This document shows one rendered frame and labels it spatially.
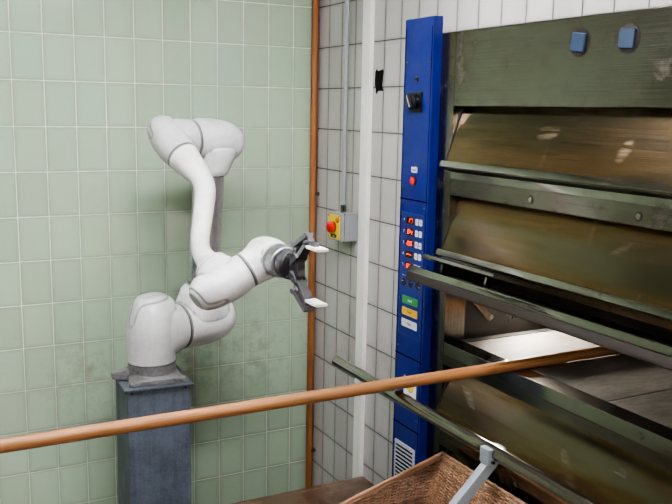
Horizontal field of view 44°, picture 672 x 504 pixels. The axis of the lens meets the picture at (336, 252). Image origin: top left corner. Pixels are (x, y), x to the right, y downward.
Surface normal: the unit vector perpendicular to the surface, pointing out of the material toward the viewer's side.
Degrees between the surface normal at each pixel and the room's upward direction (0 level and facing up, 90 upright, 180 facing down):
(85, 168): 90
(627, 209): 90
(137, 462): 90
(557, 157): 70
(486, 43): 90
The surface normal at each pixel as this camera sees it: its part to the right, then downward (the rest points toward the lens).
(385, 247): -0.89, 0.06
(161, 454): 0.43, 0.16
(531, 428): -0.83, -0.28
